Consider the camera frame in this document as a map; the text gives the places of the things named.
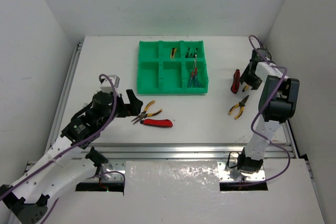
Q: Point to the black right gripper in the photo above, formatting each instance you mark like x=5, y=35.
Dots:
x=245, y=78

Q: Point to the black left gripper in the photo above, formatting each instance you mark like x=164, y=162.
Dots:
x=122, y=104

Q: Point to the small yellow black cutter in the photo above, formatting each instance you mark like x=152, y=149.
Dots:
x=245, y=88

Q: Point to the red black box cutter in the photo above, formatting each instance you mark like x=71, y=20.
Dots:
x=236, y=84

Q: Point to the red black utility knife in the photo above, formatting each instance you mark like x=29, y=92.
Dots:
x=166, y=123

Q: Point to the blue red handle screwdriver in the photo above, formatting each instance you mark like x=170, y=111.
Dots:
x=193, y=79

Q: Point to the yellow black utility knife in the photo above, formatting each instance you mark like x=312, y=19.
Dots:
x=173, y=52

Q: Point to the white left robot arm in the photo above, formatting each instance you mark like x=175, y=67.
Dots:
x=30, y=197

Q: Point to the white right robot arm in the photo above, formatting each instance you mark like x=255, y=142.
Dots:
x=277, y=104

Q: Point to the green six-compartment bin tray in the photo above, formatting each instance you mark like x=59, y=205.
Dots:
x=158, y=74

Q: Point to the yellow handle needle-nose pliers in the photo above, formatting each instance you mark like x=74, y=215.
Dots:
x=144, y=114

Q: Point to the aluminium front rail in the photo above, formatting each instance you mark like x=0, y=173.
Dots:
x=118, y=154

